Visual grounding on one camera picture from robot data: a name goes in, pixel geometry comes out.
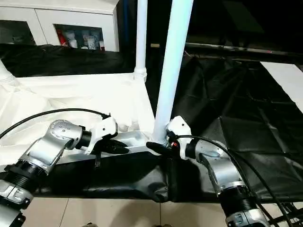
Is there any white plastic table top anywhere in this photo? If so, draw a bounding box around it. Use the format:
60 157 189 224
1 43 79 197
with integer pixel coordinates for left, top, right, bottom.
0 70 167 164

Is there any black work mat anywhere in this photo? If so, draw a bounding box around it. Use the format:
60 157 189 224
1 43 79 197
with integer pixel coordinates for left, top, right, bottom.
0 42 303 204

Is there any dark metal rod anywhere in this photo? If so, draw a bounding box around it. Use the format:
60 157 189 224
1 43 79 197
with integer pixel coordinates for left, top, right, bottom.
185 42 303 57

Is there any black case with gold label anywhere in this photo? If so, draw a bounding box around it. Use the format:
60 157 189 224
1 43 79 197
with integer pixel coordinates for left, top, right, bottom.
116 0 188 70

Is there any white flat board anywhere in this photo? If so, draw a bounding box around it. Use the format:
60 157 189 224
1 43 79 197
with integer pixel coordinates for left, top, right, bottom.
259 61 303 104

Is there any black metal stand leg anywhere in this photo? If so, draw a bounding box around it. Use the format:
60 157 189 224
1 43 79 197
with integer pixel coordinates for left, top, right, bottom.
267 211 303 227

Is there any white glass-door cabinet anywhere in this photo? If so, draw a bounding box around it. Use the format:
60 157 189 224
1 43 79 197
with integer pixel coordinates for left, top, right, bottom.
0 0 121 52

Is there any black left wrist camera cable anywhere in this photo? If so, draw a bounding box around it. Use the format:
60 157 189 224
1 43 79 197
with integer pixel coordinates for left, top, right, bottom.
0 108 112 138

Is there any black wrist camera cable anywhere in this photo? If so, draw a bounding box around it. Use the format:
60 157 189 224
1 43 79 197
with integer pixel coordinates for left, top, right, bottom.
169 133 292 227
0 108 112 138

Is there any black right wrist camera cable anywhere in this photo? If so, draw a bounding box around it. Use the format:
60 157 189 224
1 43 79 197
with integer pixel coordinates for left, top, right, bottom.
169 133 292 227

